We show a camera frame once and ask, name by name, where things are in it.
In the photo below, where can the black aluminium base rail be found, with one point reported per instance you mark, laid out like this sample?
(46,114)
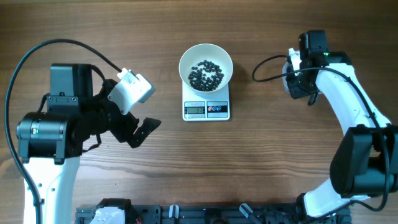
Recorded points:
(277,213)

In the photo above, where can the white digital kitchen scale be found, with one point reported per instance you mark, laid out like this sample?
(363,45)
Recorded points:
(206,106)

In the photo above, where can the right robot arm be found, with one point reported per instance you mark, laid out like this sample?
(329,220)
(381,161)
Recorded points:
(364,168)

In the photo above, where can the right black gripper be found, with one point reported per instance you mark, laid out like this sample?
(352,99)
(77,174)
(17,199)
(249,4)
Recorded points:
(295,89)

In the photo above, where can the clear plastic container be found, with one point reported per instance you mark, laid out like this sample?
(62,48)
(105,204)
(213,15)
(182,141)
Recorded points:
(284,70)

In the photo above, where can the white bowl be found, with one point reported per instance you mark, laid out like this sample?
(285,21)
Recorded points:
(210,52)

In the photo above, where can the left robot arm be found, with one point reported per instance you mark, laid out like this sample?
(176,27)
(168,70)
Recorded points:
(50,140)

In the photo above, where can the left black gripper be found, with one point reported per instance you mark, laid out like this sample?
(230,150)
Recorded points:
(125,132)

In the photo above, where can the black beans in bowl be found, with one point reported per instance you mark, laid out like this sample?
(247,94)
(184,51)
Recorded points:
(205,76)

